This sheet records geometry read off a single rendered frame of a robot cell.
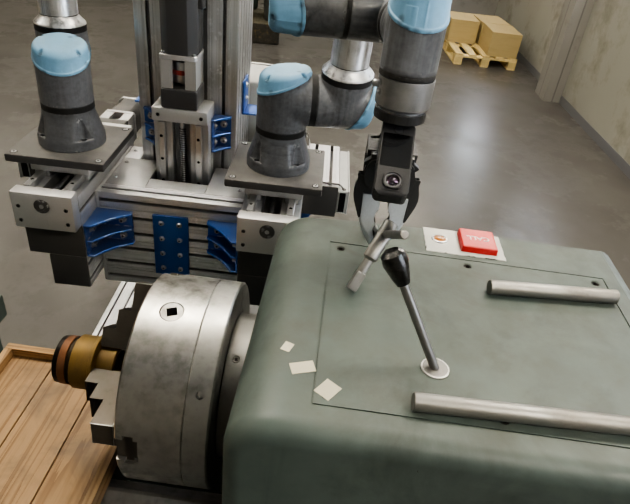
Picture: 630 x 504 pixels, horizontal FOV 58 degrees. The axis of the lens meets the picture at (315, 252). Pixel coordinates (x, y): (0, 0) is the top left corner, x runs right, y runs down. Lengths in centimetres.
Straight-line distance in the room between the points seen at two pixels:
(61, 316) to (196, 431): 203
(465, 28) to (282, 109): 669
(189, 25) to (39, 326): 173
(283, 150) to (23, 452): 78
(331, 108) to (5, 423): 89
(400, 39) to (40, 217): 93
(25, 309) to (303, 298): 216
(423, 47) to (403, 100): 7
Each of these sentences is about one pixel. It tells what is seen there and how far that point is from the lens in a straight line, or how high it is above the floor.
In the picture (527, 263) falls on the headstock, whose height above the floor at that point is 125.
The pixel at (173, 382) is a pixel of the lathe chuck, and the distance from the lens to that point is 77.
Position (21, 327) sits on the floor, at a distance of 276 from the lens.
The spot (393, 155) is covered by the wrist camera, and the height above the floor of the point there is 146.
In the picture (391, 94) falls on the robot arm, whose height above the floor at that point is 153.
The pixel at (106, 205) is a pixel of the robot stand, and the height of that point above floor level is 103.
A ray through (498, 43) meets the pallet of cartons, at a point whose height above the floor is 28.
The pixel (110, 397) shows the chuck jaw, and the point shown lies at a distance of 88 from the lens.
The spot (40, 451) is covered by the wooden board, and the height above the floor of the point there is 89.
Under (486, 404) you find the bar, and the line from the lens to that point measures 69.
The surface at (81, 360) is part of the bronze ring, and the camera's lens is 93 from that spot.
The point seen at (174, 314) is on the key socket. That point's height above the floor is 122.
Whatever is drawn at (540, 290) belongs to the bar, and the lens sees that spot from 91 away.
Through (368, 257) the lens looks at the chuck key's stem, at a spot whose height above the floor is 131.
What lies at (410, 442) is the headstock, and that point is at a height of 125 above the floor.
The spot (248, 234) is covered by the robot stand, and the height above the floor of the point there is 108.
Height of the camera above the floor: 176
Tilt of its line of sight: 34 degrees down
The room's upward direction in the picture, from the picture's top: 7 degrees clockwise
